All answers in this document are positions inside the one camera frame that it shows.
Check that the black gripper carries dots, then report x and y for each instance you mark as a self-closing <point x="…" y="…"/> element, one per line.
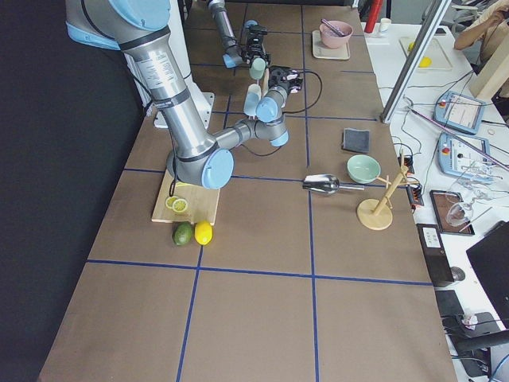
<point x="279" y="75"/>
<point x="252" y="47"/>

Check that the mint green cup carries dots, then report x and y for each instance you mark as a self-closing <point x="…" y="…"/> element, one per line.
<point x="257" y="68"/>

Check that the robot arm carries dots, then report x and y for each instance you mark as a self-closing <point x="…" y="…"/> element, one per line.
<point x="232" y="46"/>
<point x="141" y="30"/>

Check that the light blue cup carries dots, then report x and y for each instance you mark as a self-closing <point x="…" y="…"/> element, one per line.
<point x="252" y="98"/>

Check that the beige rabbit tray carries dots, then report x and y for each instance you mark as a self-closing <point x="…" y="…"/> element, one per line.
<point x="321" y="51"/>

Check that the pink bowl with ice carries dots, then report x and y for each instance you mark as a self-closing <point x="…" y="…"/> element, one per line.
<point x="335" y="34"/>

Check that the metal tongs black tip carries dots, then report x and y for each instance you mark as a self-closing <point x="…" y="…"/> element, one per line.
<point x="333" y="28"/>

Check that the grey folded cloth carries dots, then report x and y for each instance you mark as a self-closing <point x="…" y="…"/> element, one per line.
<point x="355" y="140"/>

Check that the metal scoop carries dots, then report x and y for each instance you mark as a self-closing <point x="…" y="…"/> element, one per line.
<point x="327" y="183"/>

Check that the red cylinder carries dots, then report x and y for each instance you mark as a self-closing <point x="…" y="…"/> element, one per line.
<point x="376" y="6"/>

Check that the mint green bowl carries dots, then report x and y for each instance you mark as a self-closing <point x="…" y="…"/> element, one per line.
<point x="363" y="169"/>

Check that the bamboo cutting board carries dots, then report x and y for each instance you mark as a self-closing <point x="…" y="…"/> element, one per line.
<point x="190" y="203"/>

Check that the wooden mug tree stand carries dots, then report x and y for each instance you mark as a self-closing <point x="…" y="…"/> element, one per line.
<point x="376" y="214"/>

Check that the blue teach pendant far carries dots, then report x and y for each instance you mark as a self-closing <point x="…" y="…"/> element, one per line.
<point x="459" y="112"/>

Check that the blue teach pendant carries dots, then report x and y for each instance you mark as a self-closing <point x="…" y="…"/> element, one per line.
<point x="458" y="159"/>
<point x="459" y="112"/>

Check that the lemon slice front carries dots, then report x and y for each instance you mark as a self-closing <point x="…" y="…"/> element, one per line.
<point x="180" y="205"/>

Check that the lemon slice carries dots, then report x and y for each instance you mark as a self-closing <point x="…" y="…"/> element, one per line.
<point x="180" y="205"/>
<point x="169" y="201"/>

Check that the lemon slice back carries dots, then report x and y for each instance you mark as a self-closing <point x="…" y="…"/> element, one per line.
<point x="169" y="201"/>

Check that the yellow lemon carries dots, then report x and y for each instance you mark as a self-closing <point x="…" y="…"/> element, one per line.
<point x="203" y="232"/>

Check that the green avocado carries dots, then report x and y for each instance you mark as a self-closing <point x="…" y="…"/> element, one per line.
<point x="182" y="233"/>

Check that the person in background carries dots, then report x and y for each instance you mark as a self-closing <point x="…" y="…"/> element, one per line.
<point x="490" y="28"/>

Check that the blue teach pendant near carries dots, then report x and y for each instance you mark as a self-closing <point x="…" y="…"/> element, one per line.
<point x="458" y="159"/>

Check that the framed tablet on desk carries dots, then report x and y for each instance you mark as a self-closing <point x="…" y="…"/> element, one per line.
<point x="442" y="201"/>

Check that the wine glass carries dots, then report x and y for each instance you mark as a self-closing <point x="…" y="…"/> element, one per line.
<point x="472" y="188"/>

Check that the white wire cup rack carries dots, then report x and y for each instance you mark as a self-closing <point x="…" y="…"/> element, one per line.
<point x="264" y="82"/>

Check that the aluminium frame post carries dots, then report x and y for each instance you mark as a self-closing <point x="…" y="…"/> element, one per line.
<point x="436" y="13"/>

